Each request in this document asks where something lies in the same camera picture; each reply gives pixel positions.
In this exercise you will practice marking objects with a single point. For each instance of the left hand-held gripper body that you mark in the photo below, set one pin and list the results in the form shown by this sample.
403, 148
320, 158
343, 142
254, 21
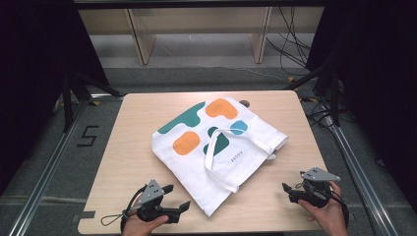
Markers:
151, 191

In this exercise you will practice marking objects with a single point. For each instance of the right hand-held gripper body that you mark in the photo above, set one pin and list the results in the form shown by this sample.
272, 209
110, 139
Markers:
316, 191

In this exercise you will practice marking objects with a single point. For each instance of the white tote bag coloured shapes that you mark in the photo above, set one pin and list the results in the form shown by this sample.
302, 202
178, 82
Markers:
193, 170

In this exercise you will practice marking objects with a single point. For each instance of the person's right hand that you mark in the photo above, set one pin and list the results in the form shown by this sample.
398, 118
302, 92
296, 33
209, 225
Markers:
329, 219

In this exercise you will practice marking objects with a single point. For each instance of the person's left hand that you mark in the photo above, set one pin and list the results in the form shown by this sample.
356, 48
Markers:
137, 227

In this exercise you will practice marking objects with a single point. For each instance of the round dark table grommet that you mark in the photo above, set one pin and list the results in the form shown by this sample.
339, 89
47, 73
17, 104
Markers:
244, 103

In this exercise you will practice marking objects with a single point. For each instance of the black metal stand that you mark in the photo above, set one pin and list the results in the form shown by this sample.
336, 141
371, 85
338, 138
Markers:
333, 98
68, 105

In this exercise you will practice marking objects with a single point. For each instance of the black curtain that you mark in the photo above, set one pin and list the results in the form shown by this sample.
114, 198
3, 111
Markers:
29, 82
380, 82

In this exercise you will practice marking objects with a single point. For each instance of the light wooden shelf unit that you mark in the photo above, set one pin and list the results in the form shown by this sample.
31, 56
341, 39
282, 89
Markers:
144, 42

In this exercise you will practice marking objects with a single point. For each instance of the aluminium rail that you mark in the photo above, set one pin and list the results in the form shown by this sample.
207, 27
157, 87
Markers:
46, 173
360, 177

